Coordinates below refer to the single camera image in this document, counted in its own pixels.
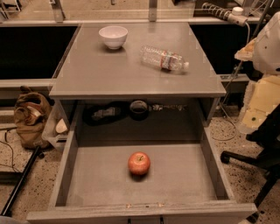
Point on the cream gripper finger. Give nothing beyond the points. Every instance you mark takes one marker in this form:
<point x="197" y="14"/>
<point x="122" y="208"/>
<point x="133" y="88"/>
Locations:
<point x="246" y="53"/>
<point x="260" y="99"/>

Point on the red apple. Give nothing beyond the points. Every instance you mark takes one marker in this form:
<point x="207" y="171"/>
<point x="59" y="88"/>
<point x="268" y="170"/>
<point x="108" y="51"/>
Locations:
<point x="139" y="163"/>

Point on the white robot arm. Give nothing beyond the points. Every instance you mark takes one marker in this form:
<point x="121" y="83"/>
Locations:
<point x="266" y="55"/>

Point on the grey open drawer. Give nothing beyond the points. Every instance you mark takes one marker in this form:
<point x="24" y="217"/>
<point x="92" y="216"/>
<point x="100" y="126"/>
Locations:
<point x="186" y="183"/>

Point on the grey cabinet counter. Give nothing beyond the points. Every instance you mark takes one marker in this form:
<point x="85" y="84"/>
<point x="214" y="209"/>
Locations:
<point x="92" y="71"/>

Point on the black office chair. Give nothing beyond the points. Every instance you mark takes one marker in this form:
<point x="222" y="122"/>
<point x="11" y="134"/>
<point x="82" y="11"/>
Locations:
<point x="267" y="136"/>

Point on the clear plastic water bottle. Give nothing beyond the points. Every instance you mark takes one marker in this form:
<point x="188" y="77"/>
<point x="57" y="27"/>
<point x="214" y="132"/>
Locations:
<point x="165" y="59"/>

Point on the black tape roll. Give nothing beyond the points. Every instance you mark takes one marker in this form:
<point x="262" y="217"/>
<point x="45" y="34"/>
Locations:
<point x="138" y="110"/>

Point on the white ceramic bowl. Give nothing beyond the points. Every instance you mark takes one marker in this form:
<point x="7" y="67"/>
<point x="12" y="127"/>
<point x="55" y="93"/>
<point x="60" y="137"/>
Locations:
<point x="113" y="36"/>

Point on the clear plastic bin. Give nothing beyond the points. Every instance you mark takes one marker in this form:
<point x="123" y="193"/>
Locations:
<point x="57" y="127"/>

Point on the brown backpack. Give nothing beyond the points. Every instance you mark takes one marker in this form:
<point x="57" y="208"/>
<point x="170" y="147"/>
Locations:
<point x="31" y="113"/>

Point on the black metal pole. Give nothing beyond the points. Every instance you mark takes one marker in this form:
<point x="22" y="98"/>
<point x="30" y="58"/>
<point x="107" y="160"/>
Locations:
<point x="21" y="178"/>

